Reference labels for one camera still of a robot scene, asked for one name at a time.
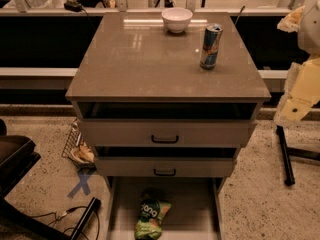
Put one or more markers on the white bowl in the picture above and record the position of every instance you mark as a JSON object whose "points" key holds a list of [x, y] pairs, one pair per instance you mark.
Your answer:
{"points": [[175, 19]]}

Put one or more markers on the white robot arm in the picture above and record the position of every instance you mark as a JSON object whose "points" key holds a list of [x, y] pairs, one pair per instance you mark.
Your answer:
{"points": [[309, 29]]}

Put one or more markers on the wire basket with items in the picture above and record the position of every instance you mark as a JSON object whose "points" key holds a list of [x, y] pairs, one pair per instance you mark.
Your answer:
{"points": [[77, 150]]}

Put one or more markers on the bottom drawer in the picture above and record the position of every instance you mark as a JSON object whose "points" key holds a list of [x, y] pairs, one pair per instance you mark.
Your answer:
{"points": [[194, 213]]}

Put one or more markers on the middle drawer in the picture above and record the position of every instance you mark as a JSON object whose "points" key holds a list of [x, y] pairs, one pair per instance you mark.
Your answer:
{"points": [[166, 162]]}

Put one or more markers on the black power adapter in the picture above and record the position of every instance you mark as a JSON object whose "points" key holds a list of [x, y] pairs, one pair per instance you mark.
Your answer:
{"points": [[72, 6]]}

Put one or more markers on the blue energy drink can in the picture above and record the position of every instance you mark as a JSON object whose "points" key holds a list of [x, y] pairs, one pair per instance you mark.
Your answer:
{"points": [[212, 36]]}

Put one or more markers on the grey drawer cabinet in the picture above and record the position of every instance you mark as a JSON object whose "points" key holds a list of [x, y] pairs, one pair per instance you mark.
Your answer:
{"points": [[133, 58]]}

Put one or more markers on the black bar on floor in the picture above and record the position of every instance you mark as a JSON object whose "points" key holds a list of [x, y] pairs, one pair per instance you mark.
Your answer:
{"points": [[91, 208]]}

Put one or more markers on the drawer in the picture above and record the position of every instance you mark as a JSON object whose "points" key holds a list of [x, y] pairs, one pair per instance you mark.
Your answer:
{"points": [[194, 213], [166, 162], [135, 124]]}

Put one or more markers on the top drawer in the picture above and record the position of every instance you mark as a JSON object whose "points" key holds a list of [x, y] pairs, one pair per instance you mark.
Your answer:
{"points": [[135, 124]]}

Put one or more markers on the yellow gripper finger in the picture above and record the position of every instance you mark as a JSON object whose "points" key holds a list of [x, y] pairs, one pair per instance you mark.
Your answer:
{"points": [[291, 22], [301, 92]]}

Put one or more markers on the green rice chip bag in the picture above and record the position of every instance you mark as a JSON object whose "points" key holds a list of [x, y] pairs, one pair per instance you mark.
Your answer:
{"points": [[152, 213]]}

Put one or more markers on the black stand leg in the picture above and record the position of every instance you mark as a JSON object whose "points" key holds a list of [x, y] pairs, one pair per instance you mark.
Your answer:
{"points": [[287, 152]]}

